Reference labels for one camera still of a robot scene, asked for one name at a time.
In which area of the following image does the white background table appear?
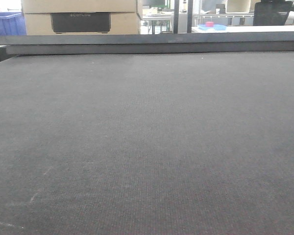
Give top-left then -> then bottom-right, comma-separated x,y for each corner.
192,25 -> 294,33

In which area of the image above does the grey conveyor side rail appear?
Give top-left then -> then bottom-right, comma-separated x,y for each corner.
0,31 -> 294,55

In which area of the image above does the black office chair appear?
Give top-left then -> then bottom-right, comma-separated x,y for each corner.
253,0 -> 293,26

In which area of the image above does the upper cardboard box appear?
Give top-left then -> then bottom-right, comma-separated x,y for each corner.
21,0 -> 142,13

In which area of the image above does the black vertical post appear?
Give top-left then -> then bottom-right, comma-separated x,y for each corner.
173,0 -> 179,34

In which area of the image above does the blue plastic crate background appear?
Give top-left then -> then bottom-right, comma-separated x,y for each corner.
0,12 -> 26,36

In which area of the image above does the blue tray on white table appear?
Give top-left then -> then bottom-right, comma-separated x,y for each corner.
198,24 -> 227,31

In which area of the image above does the cardboard box with black print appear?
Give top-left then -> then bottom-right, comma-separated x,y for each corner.
24,12 -> 140,35

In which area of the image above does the black conveyor belt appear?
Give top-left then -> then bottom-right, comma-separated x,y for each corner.
0,52 -> 294,235

